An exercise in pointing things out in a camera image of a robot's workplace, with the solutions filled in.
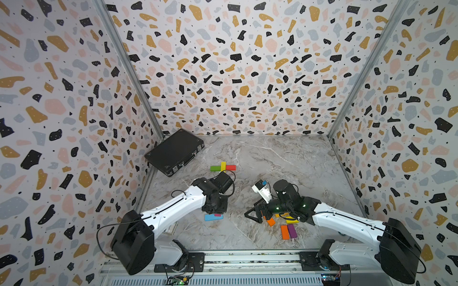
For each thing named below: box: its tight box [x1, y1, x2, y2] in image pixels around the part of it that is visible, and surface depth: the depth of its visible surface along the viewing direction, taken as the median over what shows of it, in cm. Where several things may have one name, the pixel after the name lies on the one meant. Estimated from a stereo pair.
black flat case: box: [144, 128, 206, 177], surface depth 109 cm
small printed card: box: [167, 221, 179, 236], surface depth 83 cm
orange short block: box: [280, 224, 290, 241], surface depth 84 cm
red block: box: [226, 165, 237, 171], surface depth 108 cm
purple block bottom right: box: [286, 224, 298, 239], surface depth 84 cm
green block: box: [209, 165, 222, 172], surface depth 106 cm
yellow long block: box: [220, 161, 227, 173], surface depth 108 cm
